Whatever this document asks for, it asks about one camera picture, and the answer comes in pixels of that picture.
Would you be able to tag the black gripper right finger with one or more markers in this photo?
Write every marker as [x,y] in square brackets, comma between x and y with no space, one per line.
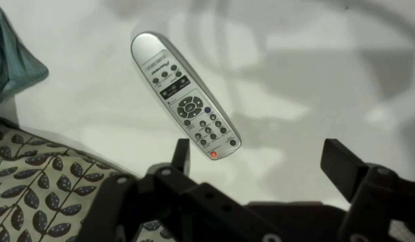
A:
[346,169]

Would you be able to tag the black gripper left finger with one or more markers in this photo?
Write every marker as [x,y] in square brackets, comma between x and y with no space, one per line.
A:
[182,156]

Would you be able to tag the silver remote control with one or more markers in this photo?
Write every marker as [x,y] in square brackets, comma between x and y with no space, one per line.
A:
[185,95]

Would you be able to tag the white sofa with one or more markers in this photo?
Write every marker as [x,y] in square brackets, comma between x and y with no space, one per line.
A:
[305,112]

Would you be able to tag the leaf patterned pillow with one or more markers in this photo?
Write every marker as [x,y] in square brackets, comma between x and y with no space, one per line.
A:
[37,188]

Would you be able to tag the teal pillow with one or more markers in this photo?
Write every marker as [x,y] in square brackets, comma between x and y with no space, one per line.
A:
[14,67]

